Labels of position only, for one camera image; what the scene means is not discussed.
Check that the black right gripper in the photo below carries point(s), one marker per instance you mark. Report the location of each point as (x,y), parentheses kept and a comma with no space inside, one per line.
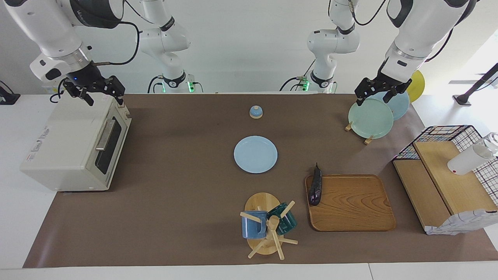
(91,79)

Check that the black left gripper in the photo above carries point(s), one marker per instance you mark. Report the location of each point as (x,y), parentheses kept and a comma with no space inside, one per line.
(385,83)

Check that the cream toaster oven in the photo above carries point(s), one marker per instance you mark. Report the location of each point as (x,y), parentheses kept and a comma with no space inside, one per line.
(66,144)

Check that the dark purple eggplant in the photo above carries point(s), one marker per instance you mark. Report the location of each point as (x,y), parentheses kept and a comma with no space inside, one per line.
(315,186)

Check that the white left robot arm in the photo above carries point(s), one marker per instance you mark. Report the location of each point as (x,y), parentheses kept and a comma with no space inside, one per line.
(416,27)

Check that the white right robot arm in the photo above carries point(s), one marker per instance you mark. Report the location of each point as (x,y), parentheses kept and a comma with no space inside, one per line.
(46,27)

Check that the mint green plate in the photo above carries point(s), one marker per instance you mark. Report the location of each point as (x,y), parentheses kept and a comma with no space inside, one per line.
(369,120)

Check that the light blue racked plate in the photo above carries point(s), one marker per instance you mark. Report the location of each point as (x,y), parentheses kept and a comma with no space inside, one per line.
(400,105)

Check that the wooden plate rack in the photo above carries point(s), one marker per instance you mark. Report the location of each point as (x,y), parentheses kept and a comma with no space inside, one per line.
(368,140)

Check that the yellow plate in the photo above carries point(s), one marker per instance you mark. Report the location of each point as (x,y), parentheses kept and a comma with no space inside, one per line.
(418,85)

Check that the white power strip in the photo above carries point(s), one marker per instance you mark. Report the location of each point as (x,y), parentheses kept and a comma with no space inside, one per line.
(52,89)

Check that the black desk clamp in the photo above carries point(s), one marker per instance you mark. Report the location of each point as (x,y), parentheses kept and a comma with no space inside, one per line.
(7,97)

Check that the wooden serving tray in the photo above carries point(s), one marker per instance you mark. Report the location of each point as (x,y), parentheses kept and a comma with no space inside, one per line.
(350,204)

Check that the blue call bell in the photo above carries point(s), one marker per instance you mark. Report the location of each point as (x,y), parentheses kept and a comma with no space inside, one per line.
(256,112)

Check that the brown table mat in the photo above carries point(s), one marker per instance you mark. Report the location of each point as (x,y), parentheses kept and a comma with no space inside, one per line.
(186,194)

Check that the white patterned cloth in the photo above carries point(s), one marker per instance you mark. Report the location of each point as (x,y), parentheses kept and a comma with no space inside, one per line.
(459,223)

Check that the dark green mug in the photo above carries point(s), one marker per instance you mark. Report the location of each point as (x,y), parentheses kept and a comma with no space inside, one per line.
(288,223)

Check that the wooden mug tree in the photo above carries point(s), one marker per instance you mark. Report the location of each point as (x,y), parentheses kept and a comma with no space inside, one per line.
(261,203)

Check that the blue mug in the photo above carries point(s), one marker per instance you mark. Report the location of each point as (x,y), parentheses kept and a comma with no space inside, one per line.
(251,227)

